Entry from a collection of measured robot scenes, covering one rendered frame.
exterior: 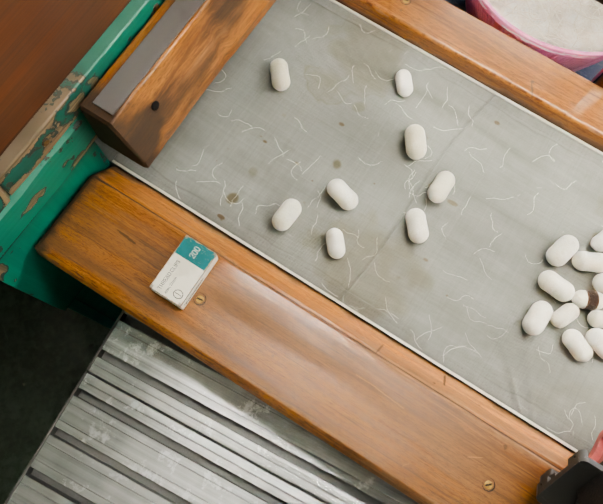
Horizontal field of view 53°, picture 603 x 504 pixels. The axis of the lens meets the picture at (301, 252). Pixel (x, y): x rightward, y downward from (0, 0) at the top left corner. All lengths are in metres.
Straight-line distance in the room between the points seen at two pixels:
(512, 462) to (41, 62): 0.53
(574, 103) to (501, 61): 0.09
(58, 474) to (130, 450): 0.07
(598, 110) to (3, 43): 0.57
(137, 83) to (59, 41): 0.07
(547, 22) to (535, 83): 0.11
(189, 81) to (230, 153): 0.10
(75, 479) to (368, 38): 0.57
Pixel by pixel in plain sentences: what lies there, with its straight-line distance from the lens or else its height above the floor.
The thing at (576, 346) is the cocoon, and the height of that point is 0.76.
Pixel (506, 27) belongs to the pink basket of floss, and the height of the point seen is 0.77.
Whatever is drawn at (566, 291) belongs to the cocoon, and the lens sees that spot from 0.65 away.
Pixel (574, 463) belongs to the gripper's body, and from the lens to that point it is 0.56.
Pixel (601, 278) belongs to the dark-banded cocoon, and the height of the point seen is 0.76.
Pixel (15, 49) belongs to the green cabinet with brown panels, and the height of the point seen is 0.94.
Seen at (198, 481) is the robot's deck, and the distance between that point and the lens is 0.67.
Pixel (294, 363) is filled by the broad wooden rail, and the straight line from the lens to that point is 0.57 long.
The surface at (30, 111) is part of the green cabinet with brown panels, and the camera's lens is 0.55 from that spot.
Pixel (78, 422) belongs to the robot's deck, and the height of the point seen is 0.67.
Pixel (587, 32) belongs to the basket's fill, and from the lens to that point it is 0.82.
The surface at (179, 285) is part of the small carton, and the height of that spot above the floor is 0.78.
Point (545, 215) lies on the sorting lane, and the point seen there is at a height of 0.74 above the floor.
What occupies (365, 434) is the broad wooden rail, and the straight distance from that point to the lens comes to 0.58.
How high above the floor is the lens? 1.34
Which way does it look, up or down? 75 degrees down
